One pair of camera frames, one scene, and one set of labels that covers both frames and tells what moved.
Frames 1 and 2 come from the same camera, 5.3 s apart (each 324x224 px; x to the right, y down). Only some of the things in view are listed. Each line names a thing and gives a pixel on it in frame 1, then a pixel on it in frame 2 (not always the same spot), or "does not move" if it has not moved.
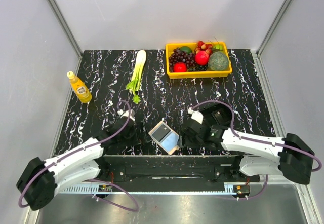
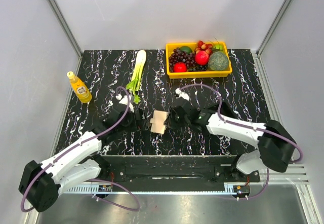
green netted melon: (217, 61) does not move
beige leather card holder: (166, 137) -> (157, 121)
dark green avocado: (186, 48) does not move
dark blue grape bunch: (200, 68) does not move
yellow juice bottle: (79, 88) does not move
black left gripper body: (133, 138) -> (137, 124)
